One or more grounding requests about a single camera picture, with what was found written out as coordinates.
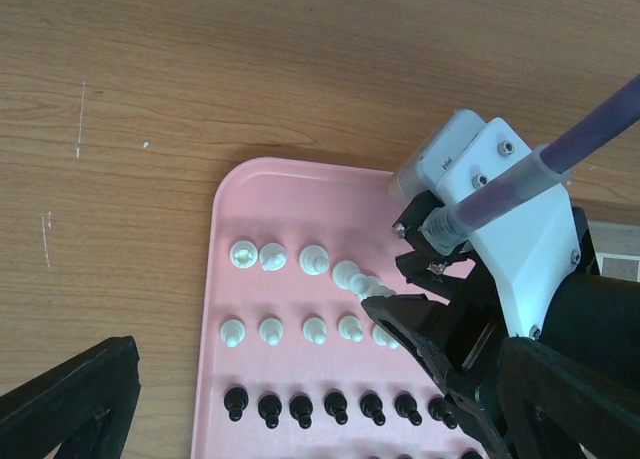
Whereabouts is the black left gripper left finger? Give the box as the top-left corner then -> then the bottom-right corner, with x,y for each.
1,336 -> 141,458

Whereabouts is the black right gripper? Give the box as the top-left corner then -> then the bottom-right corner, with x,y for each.
360,191 -> 601,459

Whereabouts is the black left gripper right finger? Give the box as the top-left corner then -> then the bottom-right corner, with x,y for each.
498,338 -> 639,458

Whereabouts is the white chess king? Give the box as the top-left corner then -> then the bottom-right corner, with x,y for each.
358,276 -> 396,301

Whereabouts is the white chess queen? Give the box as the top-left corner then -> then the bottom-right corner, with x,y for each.
331,260 -> 369,295

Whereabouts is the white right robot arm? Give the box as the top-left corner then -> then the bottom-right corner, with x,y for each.
363,110 -> 639,458

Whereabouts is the black chess piece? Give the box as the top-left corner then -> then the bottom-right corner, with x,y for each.
460,450 -> 483,459

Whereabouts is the white chess bishop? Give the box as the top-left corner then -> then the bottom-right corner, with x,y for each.
298,245 -> 330,276

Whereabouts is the white chess knight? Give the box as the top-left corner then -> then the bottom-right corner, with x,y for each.
259,242 -> 288,272

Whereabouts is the wooden chess board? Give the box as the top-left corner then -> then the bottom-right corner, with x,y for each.
589,220 -> 640,282

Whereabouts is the pink plastic tray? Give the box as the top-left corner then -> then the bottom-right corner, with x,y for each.
191,158 -> 479,458

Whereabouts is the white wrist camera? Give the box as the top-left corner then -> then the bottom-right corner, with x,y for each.
388,109 -> 487,206

